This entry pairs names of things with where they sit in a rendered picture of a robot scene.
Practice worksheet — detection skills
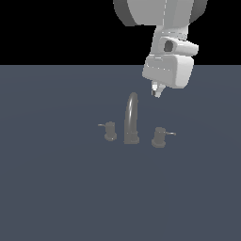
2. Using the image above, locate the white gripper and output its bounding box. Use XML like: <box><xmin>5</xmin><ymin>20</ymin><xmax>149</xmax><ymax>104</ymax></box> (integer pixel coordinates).
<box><xmin>141</xmin><ymin>54</ymin><xmax>195</xmax><ymax>99</ymax></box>

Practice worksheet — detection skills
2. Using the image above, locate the grey curved faucet spout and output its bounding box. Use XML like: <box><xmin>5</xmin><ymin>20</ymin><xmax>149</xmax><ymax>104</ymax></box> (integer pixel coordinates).
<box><xmin>123</xmin><ymin>91</ymin><xmax>140</xmax><ymax>145</ymax></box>

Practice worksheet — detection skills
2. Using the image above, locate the grey faucet lever handle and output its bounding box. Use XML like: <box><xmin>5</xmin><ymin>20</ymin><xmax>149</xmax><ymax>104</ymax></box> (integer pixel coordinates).
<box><xmin>151</xmin><ymin>126</ymin><xmax>177</xmax><ymax>149</ymax></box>
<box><xmin>97</xmin><ymin>120</ymin><xmax>118</xmax><ymax>142</ymax></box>

